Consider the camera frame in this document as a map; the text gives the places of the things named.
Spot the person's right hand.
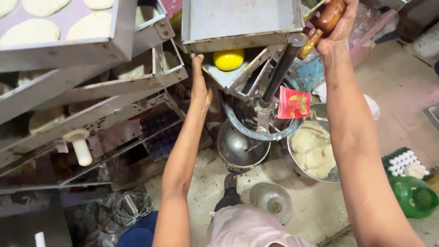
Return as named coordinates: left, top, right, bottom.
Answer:
left=308, top=0, right=359, bottom=57

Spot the person's left hand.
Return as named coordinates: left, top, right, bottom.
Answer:
left=190, top=54, right=213, bottom=112

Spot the brown wooden lever handle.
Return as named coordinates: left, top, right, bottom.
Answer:
left=297, top=0, right=347, bottom=61

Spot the grey metal baking tray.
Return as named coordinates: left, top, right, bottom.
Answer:
left=32, top=39, right=189, bottom=111
left=0, top=0, right=138, bottom=73
left=0, top=0, right=176, bottom=126
left=0, top=90, right=186, bottom=169

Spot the yellow ball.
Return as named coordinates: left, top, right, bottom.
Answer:
left=213, top=49, right=245, bottom=71

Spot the blue painted metal panel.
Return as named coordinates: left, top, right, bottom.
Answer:
left=296, top=55, right=325, bottom=92

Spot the grey metal chute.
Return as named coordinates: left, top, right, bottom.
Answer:
left=201, top=45, right=286, bottom=101

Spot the black metal lever bar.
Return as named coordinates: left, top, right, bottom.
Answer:
left=260, top=33, right=306, bottom=107

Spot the pink plastic sheet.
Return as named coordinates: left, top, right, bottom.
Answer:
left=347, top=3, right=396, bottom=66

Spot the grey metal machine tray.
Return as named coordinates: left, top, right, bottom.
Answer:
left=181, top=0, right=306, bottom=54

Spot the red packet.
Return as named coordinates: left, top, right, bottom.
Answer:
left=277, top=86, right=311, bottom=120

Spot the empty steel bowl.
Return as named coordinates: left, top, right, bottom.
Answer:
left=217, top=118, right=271, bottom=173

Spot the dark box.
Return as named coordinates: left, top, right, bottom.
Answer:
left=397, top=0, right=439, bottom=42

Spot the pale dough lump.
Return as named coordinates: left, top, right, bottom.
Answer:
left=291, top=121, right=337, bottom=179

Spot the steel bowl holding dough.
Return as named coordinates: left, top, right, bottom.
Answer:
left=287, top=102, right=341, bottom=184

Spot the person's dark shoe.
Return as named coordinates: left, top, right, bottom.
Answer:
left=214, top=173, right=241, bottom=212

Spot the white plastic pestle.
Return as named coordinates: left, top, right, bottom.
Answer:
left=63, top=129, right=93, bottom=167

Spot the clear glass jar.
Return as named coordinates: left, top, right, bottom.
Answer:
left=249, top=183, right=293, bottom=224

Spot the tray of white eggs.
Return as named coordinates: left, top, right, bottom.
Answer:
left=382, top=147, right=431, bottom=180

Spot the person's pink garment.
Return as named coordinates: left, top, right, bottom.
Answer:
left=206, top=205, right=317, bottom=247

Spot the blue cloth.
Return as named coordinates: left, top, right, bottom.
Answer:
left=117, top=211, right=159, bottom=247

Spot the green plastic bottle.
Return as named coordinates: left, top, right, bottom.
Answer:
left=388, top=175, right=439, bottom=219

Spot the blue-grey metal ring frame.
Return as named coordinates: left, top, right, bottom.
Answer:
left=225, top=81, right=305, bottom=142

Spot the rusty metal rack frame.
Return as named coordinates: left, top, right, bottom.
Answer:
left=0, top=113, right=213, bottom=220

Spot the wire whisk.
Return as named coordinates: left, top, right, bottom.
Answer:
left=111, top=190, right=154, bottom=227

